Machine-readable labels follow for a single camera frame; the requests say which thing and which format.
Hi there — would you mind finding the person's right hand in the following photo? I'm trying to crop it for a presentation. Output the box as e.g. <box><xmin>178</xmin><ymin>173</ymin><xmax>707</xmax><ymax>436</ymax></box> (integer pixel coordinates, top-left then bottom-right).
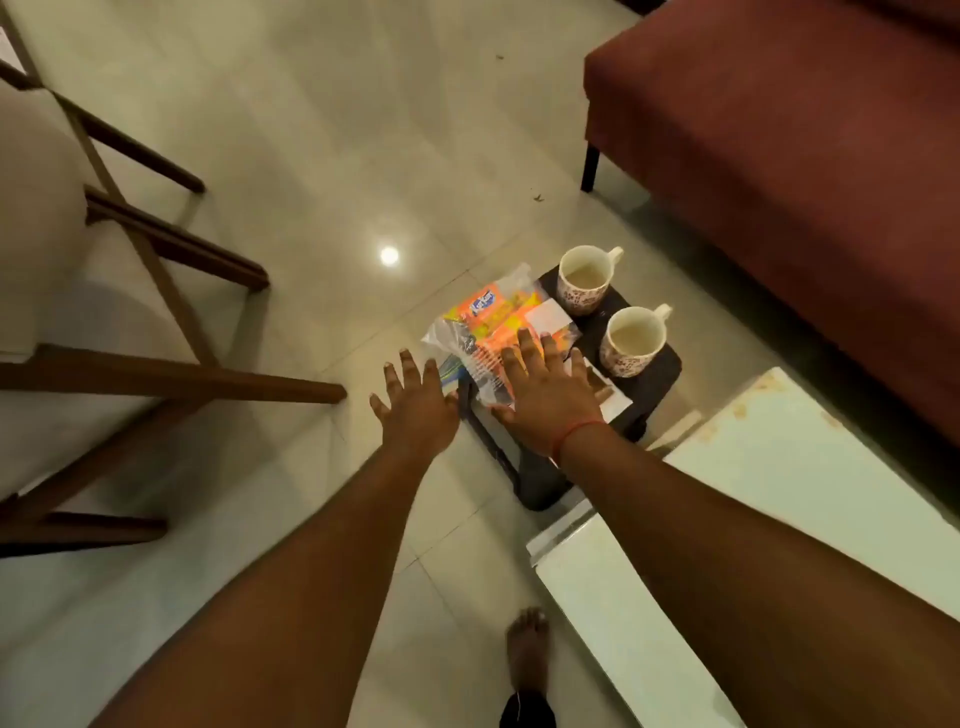
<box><xmin>491</xmin><ymin>328</ymin><xmax>610</xmax><ymax>460</ymax></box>

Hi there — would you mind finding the person's left hand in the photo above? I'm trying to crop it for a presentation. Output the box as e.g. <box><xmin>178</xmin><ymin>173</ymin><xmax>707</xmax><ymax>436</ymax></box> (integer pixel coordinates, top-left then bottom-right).
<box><xmin>368</xmin><ymin>349</ymin><xmax>461</xmax><ymax>459</ymax></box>

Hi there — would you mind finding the stack of white napkins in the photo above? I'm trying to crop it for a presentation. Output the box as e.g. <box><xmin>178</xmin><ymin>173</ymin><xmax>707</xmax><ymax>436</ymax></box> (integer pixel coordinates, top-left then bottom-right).
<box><xmin>584</xmin><ymin>358</ymin><xmax>635</xmax><ymax>424</ymax></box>

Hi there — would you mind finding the clear zip bag blue seal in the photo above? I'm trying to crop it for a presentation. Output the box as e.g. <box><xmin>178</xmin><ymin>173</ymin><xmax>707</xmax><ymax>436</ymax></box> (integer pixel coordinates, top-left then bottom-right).
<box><xmin>421</xmin><ymin>262</ymin><xmax>583</xmax><ymax>408</ymax></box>

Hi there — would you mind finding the floral mug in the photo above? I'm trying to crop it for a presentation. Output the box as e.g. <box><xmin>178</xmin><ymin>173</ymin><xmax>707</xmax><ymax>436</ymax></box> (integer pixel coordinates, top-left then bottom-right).
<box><xmin>598</xmin><ymin>302</ymin><xmax>674</xmax><ymax>379</ymax></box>
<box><xmin>555</xmin><ymin>244</ymin><xmax>625</xmax><ymax>318</ymax></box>

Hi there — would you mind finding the person's left forearm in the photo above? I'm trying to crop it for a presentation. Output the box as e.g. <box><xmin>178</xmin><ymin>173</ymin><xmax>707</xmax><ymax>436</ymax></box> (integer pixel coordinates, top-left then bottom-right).
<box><xmin>88</xmin><ymin>438</ymin><xmax>440</xmax><ymax>728</ymax></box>

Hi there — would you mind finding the person's right forearm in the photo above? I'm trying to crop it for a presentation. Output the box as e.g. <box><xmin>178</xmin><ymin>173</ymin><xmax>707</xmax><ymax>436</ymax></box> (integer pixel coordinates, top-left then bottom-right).
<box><xmin>558</xmin><ymin>423</ymin><xmax>960</xmax><ymax>728</ymax></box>

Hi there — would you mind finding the person's right leg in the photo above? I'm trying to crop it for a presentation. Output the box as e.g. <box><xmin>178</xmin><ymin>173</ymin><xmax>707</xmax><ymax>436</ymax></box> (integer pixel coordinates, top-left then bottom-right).
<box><xmin>498</xmin><ymin>607</ymin><xmax>558</xmax><ymax>728</ymax></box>

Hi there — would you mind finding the black plastic stool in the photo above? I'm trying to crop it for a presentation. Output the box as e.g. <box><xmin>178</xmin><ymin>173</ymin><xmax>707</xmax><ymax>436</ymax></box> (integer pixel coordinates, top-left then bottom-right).
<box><xmin>457</xmin><ymin>263</ymin><xmax>684</xmax><ymax>513</ymax></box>

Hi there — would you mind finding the wooden chair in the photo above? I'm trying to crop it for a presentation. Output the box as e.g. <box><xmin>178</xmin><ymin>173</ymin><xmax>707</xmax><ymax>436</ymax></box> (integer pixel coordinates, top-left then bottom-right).
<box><xmin>0</xmin><ymin>0</ymin><xmax>349</xmax><ymax>560</ymax></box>

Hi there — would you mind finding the red fabric sofa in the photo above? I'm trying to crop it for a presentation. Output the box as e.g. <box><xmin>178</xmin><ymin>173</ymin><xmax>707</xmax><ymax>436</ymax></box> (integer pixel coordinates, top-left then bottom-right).
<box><xmin>579</xmin><ymin>0</ymin><xmax>960</xmax><ymax>451</ymax></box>

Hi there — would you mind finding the red thread bracelet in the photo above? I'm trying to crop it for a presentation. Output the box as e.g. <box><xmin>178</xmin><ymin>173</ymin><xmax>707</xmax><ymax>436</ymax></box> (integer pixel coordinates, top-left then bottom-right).
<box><xmin>551</xmin><ymin>419</ymin><xmax>607</xmax><ymax>463</ymax></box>

